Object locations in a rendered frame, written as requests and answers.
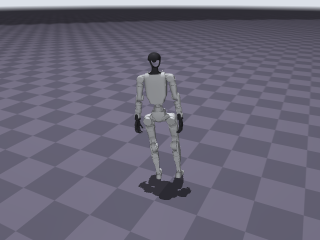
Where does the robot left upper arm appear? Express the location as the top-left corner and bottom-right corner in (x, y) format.
(136, 74), (145, 101)

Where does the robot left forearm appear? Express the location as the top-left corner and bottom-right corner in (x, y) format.
(134, 95), (142, 119)

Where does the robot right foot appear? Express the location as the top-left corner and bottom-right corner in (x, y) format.
(175, 170), (184, 178)

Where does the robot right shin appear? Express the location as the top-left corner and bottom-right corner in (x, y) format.
(172, 141), (181, 172)

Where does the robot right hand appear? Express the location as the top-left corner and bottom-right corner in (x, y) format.
(176, 113), (183, 133)

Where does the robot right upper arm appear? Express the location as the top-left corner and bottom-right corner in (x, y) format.
(165, 73), (178, 100)

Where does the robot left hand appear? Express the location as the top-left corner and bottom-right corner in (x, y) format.
(134, 114), (143, 133)

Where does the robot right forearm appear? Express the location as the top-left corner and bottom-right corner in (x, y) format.
(174, 93), (183, 118)

